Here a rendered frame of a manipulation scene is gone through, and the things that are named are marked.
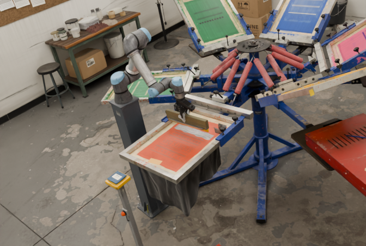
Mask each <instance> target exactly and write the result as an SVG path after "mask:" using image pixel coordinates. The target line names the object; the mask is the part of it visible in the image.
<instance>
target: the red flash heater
mask: <svg viewBox="0 0 366 246"><path fill-rule="evenodd" d="M346 135H350V136H360V137H366V114H364V113H362V114H358V115H356V116H353V117H351V118H348V119H345V120H342V121H339V122H336V123H334V124H331V125H328V126H326V127H323V128H320V129H318V130H315V131H312V132H309V133H306V134H305V140H306V145H307V146H308V147H309V148H310V149H312V150H313V151H314V152H315V153H316V154H317V155H318V156H320V157H321V158H322V159H323V160H324V161H325V162H326V163H328V164H329V165H330V166H331V167H332V168H333V169H334V170H335V171H337V172H338V173H339V174H340V175H341V176H342V177H343V178H345V179H346V180H347V181H348V182H350V183H351V184H352V185H353V186H354V187H355V188H356V189H358V190H359V191H360V192H361V193H362V194H363V195H364V196H366V138H359V137H349V136H346Z"/></svg>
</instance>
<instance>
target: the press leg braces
mask: <svg viewBox="0 0 366 246"><path fill-rule="evenodd" d="M268 133H269V137H270V138H272V139H274V140H276V141H278V142H280V143H283V144H285V145H287V146H286V147H287V148H288V149H289V150H291V149H294V148H296V147H299V146H298V145H297V144H296V143H291V142H289V141H287V140H285V139H283V138H280V137H278V136H276V135H274V134H272V133H270V132H268ZM255 142H256V141H255V138H254V136H253V137H252V138H251V139H250V141H249V142H248V143H247V145H246V146H245V147H244V148H243V150H242V151H241V152H240V154H239V155H238V156H237V158H236V159H235V160H234V161H233V163H232V164H231V165H230V167H228V168H226V169H227V171H228V172H231V171H234V170H236V169H238V167H237V165H238V164H239V162H240V161H241V160H242V159H243V157H244V156H245V155H246V153H247V152H248V151H249V149H250V148H251V147H252V146H253V144H254V143H255ZM259 160H260V176H259V179H258V184H266V176H264V146H263V139H259Z"/></svg>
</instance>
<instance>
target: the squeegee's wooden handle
mask: <svg viewBox="0 0 366 246"><path fill-rule="evenodd" d="M166 114H167V118H168V119H169V118H171V119H175V120H178V121H182V119H180V118H179V117H178V115H180V112H177V111H175V110H171V109H166ZM185 120H186V121H185V123H188V124H191V125H195V126H198V127H202V128H204V130H207V129H209V123H208V120H206V119H203V118H199V117H196V116H193V115H189V114H185ZM182 122H183V121H182Z"/></svg>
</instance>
